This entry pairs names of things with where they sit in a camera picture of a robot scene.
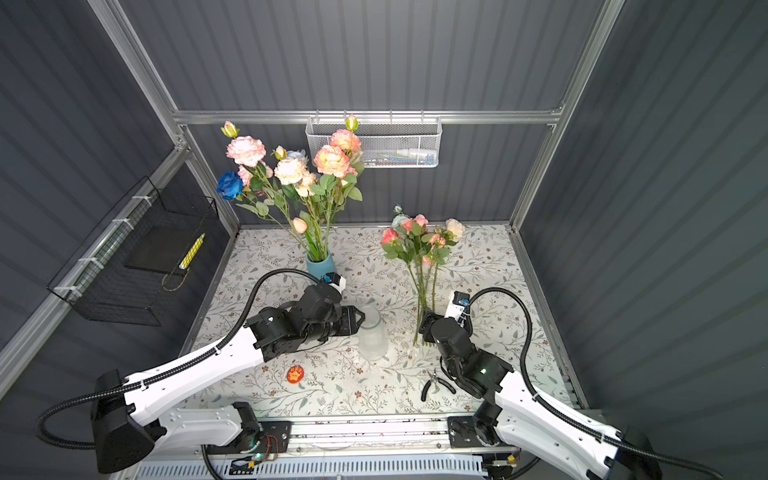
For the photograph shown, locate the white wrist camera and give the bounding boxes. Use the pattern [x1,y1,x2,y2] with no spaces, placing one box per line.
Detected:
[322,272,346,294]
[445,291,473,335]

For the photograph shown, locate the black wire wall basket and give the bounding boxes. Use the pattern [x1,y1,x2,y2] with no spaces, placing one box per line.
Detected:
[48,180,219,327]

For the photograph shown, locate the pink rose flower bunch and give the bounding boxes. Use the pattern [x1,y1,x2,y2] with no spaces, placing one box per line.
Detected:
[381,205,465,346]

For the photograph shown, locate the clear ribbed glass vase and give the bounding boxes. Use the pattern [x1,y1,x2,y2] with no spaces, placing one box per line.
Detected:
[357,305,388,362]

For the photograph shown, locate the blue artificial rose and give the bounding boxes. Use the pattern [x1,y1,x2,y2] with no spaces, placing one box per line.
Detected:
[216,168,279,224]

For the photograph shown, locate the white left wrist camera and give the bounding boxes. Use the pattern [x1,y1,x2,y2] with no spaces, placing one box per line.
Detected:
[322,272,346,294]

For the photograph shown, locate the white wire mesh basket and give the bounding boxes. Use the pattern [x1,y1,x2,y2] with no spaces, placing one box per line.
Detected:
[305,112,443,169]

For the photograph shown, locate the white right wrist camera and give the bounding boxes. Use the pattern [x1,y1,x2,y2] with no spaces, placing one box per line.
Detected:
[445,291,473,335]

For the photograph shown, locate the large pink peony flower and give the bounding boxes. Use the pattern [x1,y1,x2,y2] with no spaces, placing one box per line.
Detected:
[220,120,313,259]

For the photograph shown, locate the floral patterned table mat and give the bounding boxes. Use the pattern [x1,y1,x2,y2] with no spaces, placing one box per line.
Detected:
[184,225,575,417]

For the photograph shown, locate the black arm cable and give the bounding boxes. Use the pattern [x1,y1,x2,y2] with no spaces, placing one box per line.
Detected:
[34,267,322,451]
[464,286,724,480]

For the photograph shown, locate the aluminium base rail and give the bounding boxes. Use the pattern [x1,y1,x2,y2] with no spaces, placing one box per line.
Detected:
[131,412,577,480]

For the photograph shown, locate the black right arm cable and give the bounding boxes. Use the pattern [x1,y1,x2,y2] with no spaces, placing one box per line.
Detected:
[464,286,724,480]

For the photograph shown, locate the peach peony flower stem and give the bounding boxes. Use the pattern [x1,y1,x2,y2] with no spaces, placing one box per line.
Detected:
[307,114,364,261]

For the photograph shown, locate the red round sticker badge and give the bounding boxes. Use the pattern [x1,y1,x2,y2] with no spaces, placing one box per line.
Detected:
[285,365,305,384]

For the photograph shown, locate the yellow marker pen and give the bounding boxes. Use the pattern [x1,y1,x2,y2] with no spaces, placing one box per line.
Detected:
[178,233,206,270]

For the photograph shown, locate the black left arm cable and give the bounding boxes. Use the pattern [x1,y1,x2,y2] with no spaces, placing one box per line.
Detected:
[34,267,322,451]

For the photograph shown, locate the pink tulip flower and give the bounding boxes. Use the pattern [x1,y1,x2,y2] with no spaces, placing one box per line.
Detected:
[291,217,318,261]

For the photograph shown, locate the black handled pliers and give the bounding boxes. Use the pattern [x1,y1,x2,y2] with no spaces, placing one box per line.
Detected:
[420,370,457,403]

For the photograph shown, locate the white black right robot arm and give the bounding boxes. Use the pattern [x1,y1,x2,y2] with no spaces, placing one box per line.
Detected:
[420,312,662,479]

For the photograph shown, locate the black pad in basket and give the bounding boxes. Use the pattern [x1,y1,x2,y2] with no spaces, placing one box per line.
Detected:
[124,226,196,275]

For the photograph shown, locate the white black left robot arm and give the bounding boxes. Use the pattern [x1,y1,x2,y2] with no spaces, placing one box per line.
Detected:
[91,283,366,474]

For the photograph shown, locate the teal ceramic vase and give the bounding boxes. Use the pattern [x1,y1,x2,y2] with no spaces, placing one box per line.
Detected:
[306,254,337,280]

